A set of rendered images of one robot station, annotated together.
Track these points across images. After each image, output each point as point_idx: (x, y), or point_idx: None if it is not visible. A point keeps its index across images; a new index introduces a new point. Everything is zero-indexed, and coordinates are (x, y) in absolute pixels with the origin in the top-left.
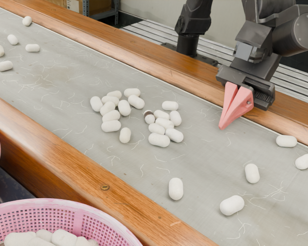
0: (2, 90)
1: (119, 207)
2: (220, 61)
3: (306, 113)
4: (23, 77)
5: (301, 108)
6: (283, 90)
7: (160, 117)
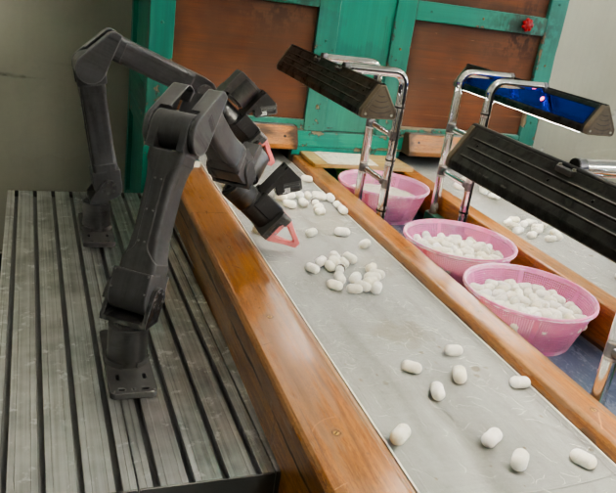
0: (457, 334)
1: (405, 242)
2: (85, 336)
3: (218, 222)
4: (433, 339)
5: (213, 224)
6: (96, 284)
7: (336, 259)
